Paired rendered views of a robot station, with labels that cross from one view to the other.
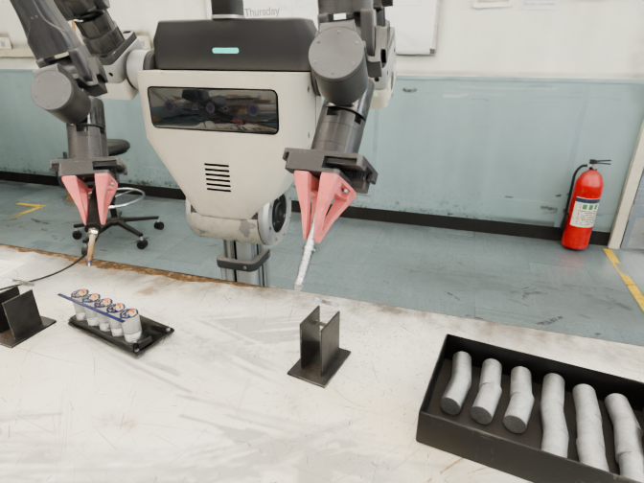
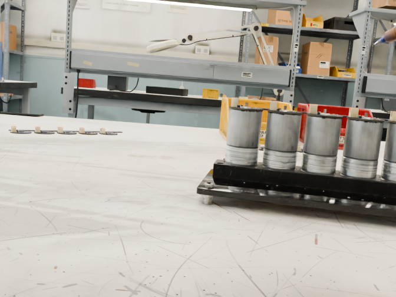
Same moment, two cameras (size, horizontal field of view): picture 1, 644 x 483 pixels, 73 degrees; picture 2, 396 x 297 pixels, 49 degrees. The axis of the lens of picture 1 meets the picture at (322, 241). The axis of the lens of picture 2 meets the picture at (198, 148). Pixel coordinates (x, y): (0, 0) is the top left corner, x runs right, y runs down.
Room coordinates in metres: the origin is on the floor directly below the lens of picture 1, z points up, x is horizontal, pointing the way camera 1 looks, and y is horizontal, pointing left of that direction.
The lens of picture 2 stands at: (0.82, 0.13, 0.83)
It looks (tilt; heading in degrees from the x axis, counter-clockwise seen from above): 8 degrees down; 159
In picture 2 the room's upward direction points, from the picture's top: 5 degrees clockwise
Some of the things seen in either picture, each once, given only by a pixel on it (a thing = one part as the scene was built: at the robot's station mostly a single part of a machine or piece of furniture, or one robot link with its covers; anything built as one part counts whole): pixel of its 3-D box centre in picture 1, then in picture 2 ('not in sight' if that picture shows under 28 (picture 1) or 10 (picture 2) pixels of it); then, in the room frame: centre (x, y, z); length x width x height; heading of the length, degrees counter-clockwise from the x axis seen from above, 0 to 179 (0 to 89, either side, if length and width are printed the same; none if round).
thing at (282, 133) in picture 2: (119, 322); (281, 144); (0.54, 0.30, 0.79); 0.02 x 0.02 x 0.05
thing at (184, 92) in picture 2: not in sight; (167, 91); (-1.94, 0.93, 0.77); 0.24 x 0.16 x 0.04; 58
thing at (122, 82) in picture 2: not in sight; (118, 83); (-1.96, 0.62, 0.80); 0.15 x 0.12 x 0.10; 164
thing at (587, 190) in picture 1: (585, 203); not in sight; (2.52, -1.59, 0.29); 0.16 x 0.15 x 0.55; 73
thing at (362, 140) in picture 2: (94, 311); (360, 152); (0.57, 0.35, 0.79); 0.02 x 0.02 x 0.05
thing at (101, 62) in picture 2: not in sight; (181, 71); (-1.70, 0.94, 0.90); 1.30 x 0.06 x 0.12; 73
